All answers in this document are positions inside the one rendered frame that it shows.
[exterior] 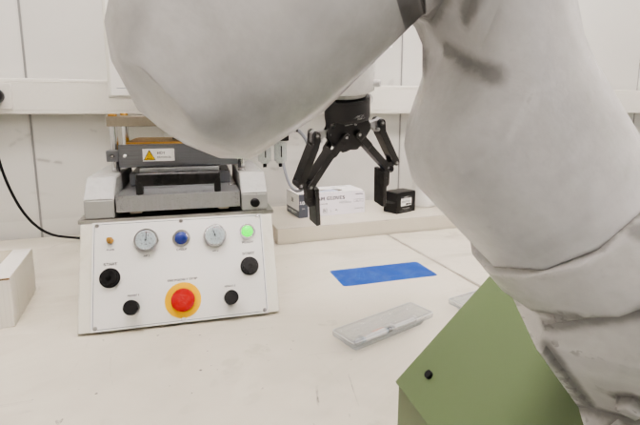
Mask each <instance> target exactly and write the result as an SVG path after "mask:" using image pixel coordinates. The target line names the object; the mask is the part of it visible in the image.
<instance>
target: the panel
mask: <svg viewBox="0 0 640 425"><path fill-rule="evenodd" d="M214 224H217V225H220V226H222V227H223V228H224V229H225V231H226V235H227V236H226V240H225V242H224V243H223V244H222V245H220V246H218V247H212V246H209V245H208V244H207V243H206V242H205V240H204V231H205V229H206V228H207V227H208V226H210V225H214ZM245 226H251V227H252V230H253V233H252V235H251V236H248V237H246V236H244V235H242V228H243V227H245ZM143 229H151V230H153V231H155V232H156V234H157V236H158V244H157V246H156V247H155V249H153V250H152V251H150V252H141V251H139V250H138V249H137V248H136V247H135V246H134V243H133V238H134V236H135V235H136V234H137V233H138V232H139V231H140V230H143ZM179 232H184V233H186V234H187V236H188V241H187V242H186V243H185V244H182V245H180V244H177V243H176V242H175V240H174V237H175V235H176V234H177V233H179ZM247 258H253V259H254V260H255V261H256V262H257V269H256V271H255V272H253V273H245V272H244V271H243V269H242V264H243V262H244V260H245V259H247ZM106 270H114V271H116V272H117V274H118V280H117V282H116V283H115V284H114V285H112V286H105V285H103V284H102V283H101V280H100V276H101V274H102V273H103V272H104V271H106ZM179 289H189V290H190V291H192V292H193V294H194V298H195V301H194V304H193V306H192V307H191V308H190V309H189V310H188V311H186V312H178V311H176V310H175V309H174V308H173V307H172V305H171V297H172V295H173V294H174V293H175V292H176V291H177V290H179ZM229 290H235V291H237V292H238V295H239V298H238V301H237V302H236V303H235V304H232V305H230V304H227V303H226V302H225V300H224V295H225V293H226V292H227V291H229ZM128 300H135V301H137V302H138V303H139V305H140V310H139V312H138V313H137V314H135V315H127V314H125V313H124V312H123V305H124V303H125V302H127V301H128ZM266 313H269V300H268V287H267V275H266V262H265V250H264V237H263V225H262V214H261V213H253V214H236V215H219V216H203V217H186V218H170V219H153V220H137V221H120V222H104V223H92V240H91V285H90V333H91V334H92V333H101V332H108V331H117V330H126V329H133V328H142V327H150V326H159V325H167V324H175V323H184V322H192V321H200V320H209V319H217V318H225V317H234V316H242V315H251V314H266Z"/></svg>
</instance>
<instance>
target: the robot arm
mask: <svg viewBox="0 0 640 425"><path fill-rule="evenodd" d="M104 23H105V28H106V34H107V39H108V45H109V51H110V60H111V62H112V64H113V66H114V67H115V68H116V70H117V72H118V74H119V76H120V78H121V79H122V81H123V83H124V85H125V87H126V89H127V91H128V92H129V94H130V97H131V99H132V101H133V103H134V104H135V106H136V108H137V110H139V111H140V112H142V113H143V114H144V115H145V116H146V117H147V118H148V119H149V120H150V121H151V122H152V123H154V124H155V125H156V126H157V127H158V128H160V129H161V130H162V131H163V132H166V133H167V134H169V135H170V136H172V137H174V138H175V139H177V140H178V141H180V142H182V143H183V144H185V145H187V146H190V147H192V148H195V149H197V150H199V151H201V152H206V153H208V154H211V155H213V156H216V157H218V158H241V159H253V158H254V157H256V156H257V155H259V154H260V153H262V152H264V151H265V150H267V149H268V148H270V147H271V146H273V145H274V144H276V143H277V142H279V141H281V140H282V139H284V138H285V137H287V136H288V135H290V134H291V133H293V132H295V131H296V130H298V129H299V128H301V127H302V126H304V125H305V124H307V123H308V122H310V121H311V120H312V119H313V118H315V117H316V116H318V115H319V114H321V113H322V112H324V113H325V121H326V126H325V128H324V129H323V130H320V131H315V130H314V129H309V130H308V139H307V144H306V147H305V149H304V151H303V154H302V156H301V159H300V162H299V164H298V167H297V169H296V172H295V175H294V177H293V179H292V184H293V185H294V186H295V187H296V188H298V189H299V190H303V189H304V202H305V204H306V205H307V206H308V207H309V213H310V221H311V222H313V223H314V224H315V225H316V226H319V225H321V220H320V197H319V189H318V188H317V187H316V185H317V183H318V182H319V180H320V179H321V177H322V175H323V174H324V172H325V171H326V169H327V168H328V166H329V165H330V163H331V161H332V160H333V158H334V157H336V156H337V155H338V153H339V152H348V151H349V150H358V148H359V147H362V148H363V149H364V151H365V152H366V153H367V154H368V155H369V156H370V157H371V158H372V159H373V160H374V162H375V163H376V164H377V165H378V166H379V167H380V168H379V167H378V166H377V167H374V202H376V203H377V204H379V205H380V206H382V207H385V206H386V203H387V186H388V185H389V183H390V172H393V170H394V167H393V166H394V165H395V166H398V165H399V163H400V161H399V158H398V156H397V154H396V152H395V150H394V147H393V145H392V144H391V142H390V138H389V136H388V134H387V132H386V121H385V120H384V119H382V118H380V117H377V116H374V117H373V118H372V120H370V121H369V118H370V95H369V94H368V93H370V92H372V91H374V87H381V80H374V75H375V61H376V60H377V59H378V58H379V57H380V56H381V55H382V54H383V53H384V52H385V51H386V50H387V49H388V48H389V47H390V46H391V45H392V44H393V43H394V42H395V41H396V40H397V39H398V38H399V37H400V36H401V35H402V34H403V33H404V32H405V31H406V30H407V29H408V28H409V27H410V26H411V25H413V26H414V27H415V28H416V31H417V33H418V36H419V38H420V40H421V43H422V78H421V81H420V84H419V87H418V90H417V93H416V95H415V98H414V101H413V104H412V107H411V110H410V115H409V118H408V122H407V127H406V135H405V142H404V148H405V152H406V157H407V160H408V164H409V168H410V175H411V178H412V179H413V181H414V182H415V184H416V186H417V187H418V188H419V189H420V190H421V191H422V192H423V193H424V194H425V195H426V196H427V197H428V198H429V199H430V200H431V202H432V203H433V204H434V205H435V206H436V207H437V208H438V209H439V210H440V211H441V212H442V213H443V214H444V215H445V216H446V217H447V218H448V219H449V220H450V221H451V223H452V224H453V225H454V226H455V227H456V228H457V229H458V230H459V231H460V232H461V233H462V234H463V235H464V236H465V237H466V238H467V239H468V240H469V241H470V246H471V253H472V255H473V256H474V257H475V258H476V260H477V261H478V262H479V263H480V264H481V266H482V267H483V268H484V269H485V270H486V272H487V273H488V274H489V275H490V277H491V278H492V279H493V280H494V282H495V283H496V284H497V285H498V286H499V288H500V289H501V290H502V291H503V292H504V293H506V294H508V295H509V296H511V297H512V298H513V300H514V302H515V304H516V306H517V309H518V311H519V313H520V314H521V316H522V318H523V321H524V323H525V325H526V327H527V329H528V331H529V334H530V337H531V339H532V341H533V343H534V346H535V348H536V350H537V351H538V352H539V354H540V355H541V356H542V357H543V358H544V360H545V361H546V363H547V364H548V365H549V367H550V368H551V370H552V371H553V373H554V374H555V375H556V377H557V378H558V380H559V381H560V382H561V384H562V385H563V387H564V388H565V389H566V391H567V392H568V393H569V395H570V397H571V398H572V399H573V401H574V402H575V404H576V405H577V406H578V408H579V412H580V415H581V417H582V421H583V424H584V425H640V134H639V132H638V130H637V129H636V128H635V126H634V125H633V123H632V121H631V120H630V117H629V116H628V114H627V112H626V110H625V109H624V107H623V105H622V104H621V102H620V100H619V99H618V97H617V95H616V93H615V92H614V90H613V88H612V87H611V85H610V83H609V81H608V79H607V78H606V76H605V74H604V73H603V72H602V70H601V68H600V67H599V65H598V63H597V61H596V59H595V56H594V54H593V52H592V50H591V47H590V44H589V42H588V39H587V37H586V35H585V32H584V27H583V22H582V17H581V12H580V8H579V3H578V0H109V1H108V5H107V10H106V14H105V19H104ZM370 129H371V130H372V131H373V132H374V134H375V136H376V138H377V141H378V143H379V145H380V147H381V149H382V151H383V153H384V155H385V157H386V159H385V158H384V157H383V156H382V155H381V153H380V152H379V151H378V150H377V149H376V148H374V146H373V145H372V143H371V142H370V141H369V140H368V138H367V135H368V133H369V132H370ZM324 137H326V139H327V142H326V143H325V145H324V146H323V148H322V151H321V153H320V154H319V156H318V158H317V159H316V161H315V162H314V160H315V158H316V155H317V153H318V151H319V147H320V143H323V138H324ZM331 146H333V149H332V150H331V149H330V148H331ZM313 163H314V164H313Z"/></svg>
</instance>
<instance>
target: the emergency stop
mask: <svg viewBox="0 0 640 425"><path fill-rule="evenodd" d="M194 301H195V298H194V294H193V292H192V291H190V290H189V289H179V290H177V291H176V292H175V293H174V294H173V295H172V297H171V305H172V307H173V308H174V309H175V310H176V311H178V312H186V311H188V310H189V309H190V308H191V307H192V306H193V304H194Z"/></svg>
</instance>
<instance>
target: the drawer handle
mask: <svg viewBox="0 0 640 425"><path fill-rule="evenodd" d="M195 184H214V191H215V192H221V178H220V171H218V170H208V171H180V172H138V173H137V174H136V175H135V188H136V195H143V194H144V187H147V186H171V185H195Z"/></svg>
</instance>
